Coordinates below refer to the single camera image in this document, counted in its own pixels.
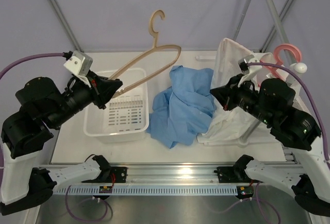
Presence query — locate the white slotted cable duct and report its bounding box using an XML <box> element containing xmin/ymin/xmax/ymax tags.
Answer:
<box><xmin>55</xmin><ymin>185</ymin><xmax>238</xmax><ymax>196</ymax></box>

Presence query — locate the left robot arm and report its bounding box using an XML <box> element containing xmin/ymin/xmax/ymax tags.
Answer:
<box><xmin>1</xmin><ymin>73</ymin><xmax>123</xmax><ymax>216</ymax></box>

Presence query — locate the purple camera cable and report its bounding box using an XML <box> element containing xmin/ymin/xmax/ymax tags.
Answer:
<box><xmin>244</xmin><ymin>63</ymin><xmax>330</xmax><ymax>168</ymax></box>
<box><xmin>0</xmin><ymin>51</ymin><xmax>73</xmax><ymax>169</ymax></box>

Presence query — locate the grey rack pole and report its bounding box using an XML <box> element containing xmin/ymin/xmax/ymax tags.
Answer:
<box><xmin>241</xmin><ymin>61</ymin><xmax>308</xmax><ymax>142</ymax></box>

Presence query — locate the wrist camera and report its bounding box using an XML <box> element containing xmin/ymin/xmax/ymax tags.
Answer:
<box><xmin>238</xmin><ymin>54</ymin><xmax>262</xmax><ymax>87</ymax></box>
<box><xmin>63</xmin><ymin>50</ymin><xmax>93</xmax><ymax>87</ymax></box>

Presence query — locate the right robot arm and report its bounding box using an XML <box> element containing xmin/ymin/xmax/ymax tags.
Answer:
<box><xmin>210</xmin><ymin>74</ymin><xmax>329</xmax><ymax>217</ymax></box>

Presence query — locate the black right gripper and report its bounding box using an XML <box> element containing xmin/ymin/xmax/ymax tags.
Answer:
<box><xmin>209</xmin><ymin>73</ymin><xmax>273</xmax><ymax>124</ymax></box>

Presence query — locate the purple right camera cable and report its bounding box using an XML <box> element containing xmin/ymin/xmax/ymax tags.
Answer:
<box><xmin>244</xmin><ymin>63</ymin><xmax>330</xmax><ymax>168</ymax></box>

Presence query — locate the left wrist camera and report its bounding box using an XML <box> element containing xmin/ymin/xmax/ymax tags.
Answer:
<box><xmin>63</xmin><ymin>50</ymin><xmax>93</xmax><ymax>87</ymax></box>

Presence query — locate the white plastic basket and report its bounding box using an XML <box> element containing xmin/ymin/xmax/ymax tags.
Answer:
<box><xmin>84</xmin><ymin>82</ymin><xmax>149</xmax><ymax>143</ymax></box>

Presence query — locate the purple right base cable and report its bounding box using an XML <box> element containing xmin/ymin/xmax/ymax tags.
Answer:
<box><xmin>206</xmin><ymin>180</ymin><xmax>282</xmax><ymax>221</ymax></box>

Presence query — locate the aluminium rail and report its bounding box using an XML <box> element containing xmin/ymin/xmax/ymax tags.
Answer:
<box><xmin>36</xmin><ymin>164</ymin><xmax>314</xmax><ymax>185</ymax></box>

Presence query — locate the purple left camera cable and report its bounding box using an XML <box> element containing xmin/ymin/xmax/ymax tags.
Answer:
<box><xmin>0</xmin><ymin>51</ymin><xmax>73</xmax><ymax>169</ymax></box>

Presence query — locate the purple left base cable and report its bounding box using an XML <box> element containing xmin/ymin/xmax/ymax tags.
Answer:
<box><xmin>65</xmin><ymin>185</ymin><xmax>114</xmax><ymax>221</ymax></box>

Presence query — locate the blue shirt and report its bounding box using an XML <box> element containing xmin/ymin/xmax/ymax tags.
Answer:
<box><xmin>146</xmin><ymin>65</ymin><xmax>216</xmax><ymax>149</ymax></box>

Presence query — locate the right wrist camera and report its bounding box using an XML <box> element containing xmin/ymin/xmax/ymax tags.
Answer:
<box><xmin>238</xmin><ymin>54</ymin><xmax>262</xmax><ymax>87</ymax></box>

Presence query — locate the beige wooden hanger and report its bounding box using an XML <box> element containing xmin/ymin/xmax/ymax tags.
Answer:
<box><xmin>109</xmin><ymin>9</ymin><xmax>182</xmax><ymax>97</ymax></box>

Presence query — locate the pink plastic hanger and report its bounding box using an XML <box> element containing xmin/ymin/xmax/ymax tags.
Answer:
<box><xmin>259</xmin><ymin>43</ymin><xmax>304</xmax><ymax>79</ymax></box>

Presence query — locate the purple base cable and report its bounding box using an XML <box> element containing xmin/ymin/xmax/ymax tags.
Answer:
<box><xmin>65</xmin><ymin>185</ymin><xmax>114</xmax><ymax>221</ymax></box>
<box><xmin>206</xmin><ymin>180</ymin><xmax>282</xmax><ymax>221</ymax></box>

